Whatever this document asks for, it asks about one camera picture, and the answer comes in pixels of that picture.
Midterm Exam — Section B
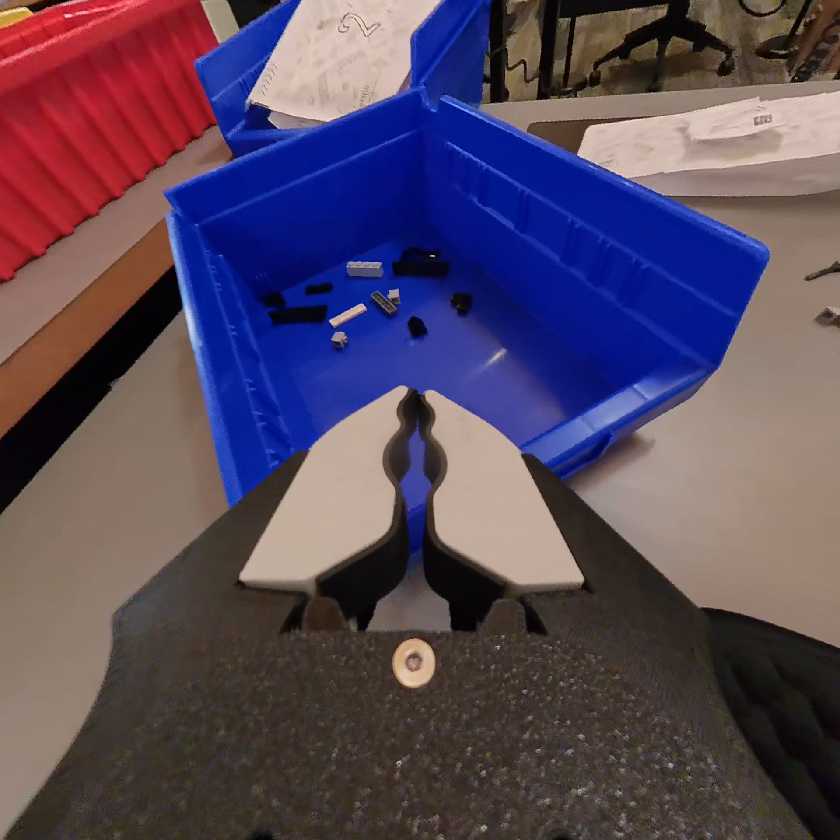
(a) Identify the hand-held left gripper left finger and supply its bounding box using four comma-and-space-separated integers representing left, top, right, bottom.
238, 386, 419, 632

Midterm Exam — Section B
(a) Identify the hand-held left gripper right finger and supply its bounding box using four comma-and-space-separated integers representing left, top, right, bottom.
423, 390, 586, 629

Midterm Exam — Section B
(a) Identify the grey desk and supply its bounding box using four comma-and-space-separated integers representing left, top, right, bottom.
0, 80, 840, 828

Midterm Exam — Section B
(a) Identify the wooden edged side table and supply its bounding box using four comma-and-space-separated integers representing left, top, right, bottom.
0, 125, 234, 434

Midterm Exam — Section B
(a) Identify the black quilted pad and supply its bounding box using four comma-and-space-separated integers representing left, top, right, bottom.
702, 607, 840, 840

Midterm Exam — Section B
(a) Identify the white printed paper bag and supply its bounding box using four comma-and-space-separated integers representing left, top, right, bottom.
577, 92, 840, 198

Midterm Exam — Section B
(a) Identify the blue storage bin stack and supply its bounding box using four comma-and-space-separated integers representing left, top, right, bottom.
195, 0, 493, 158

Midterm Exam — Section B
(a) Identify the printed paper sheet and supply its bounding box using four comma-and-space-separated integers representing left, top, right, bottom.
246, 0, 463, 129

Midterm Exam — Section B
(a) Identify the red storage bin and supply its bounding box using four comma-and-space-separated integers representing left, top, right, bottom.
0, 0, 221, 283

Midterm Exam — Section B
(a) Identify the black swivel chair base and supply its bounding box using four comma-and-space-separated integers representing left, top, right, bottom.
587, 0, 736, 89

